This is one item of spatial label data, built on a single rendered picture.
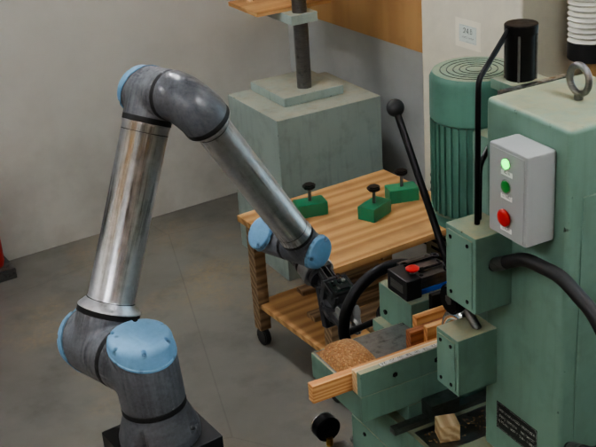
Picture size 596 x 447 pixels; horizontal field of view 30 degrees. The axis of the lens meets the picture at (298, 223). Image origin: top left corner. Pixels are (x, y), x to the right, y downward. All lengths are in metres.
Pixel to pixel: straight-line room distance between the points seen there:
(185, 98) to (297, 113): 1.97
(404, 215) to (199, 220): 1.60
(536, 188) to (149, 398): 1.07
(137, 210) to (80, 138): 2.52
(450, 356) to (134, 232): 0.85
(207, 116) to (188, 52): 2.73
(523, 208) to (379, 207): 2.04
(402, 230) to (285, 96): 0.97
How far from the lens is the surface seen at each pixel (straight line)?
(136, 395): 2.50
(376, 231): 3.77
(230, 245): 4.98
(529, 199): 1.82
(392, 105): 2.14
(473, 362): 2.11
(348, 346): 2.33
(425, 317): 2.38
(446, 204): 2.19
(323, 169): 4.51
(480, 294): 1.99
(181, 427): 2.56
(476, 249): 1.94
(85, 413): 3.95
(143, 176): 2.57
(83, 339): 2.62
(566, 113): 1.87
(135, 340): 2.49
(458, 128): 2.11
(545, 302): 1.96
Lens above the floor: 2.14
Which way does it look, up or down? 25 degrees down
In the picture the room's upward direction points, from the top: 4 degrees counter-clockwise
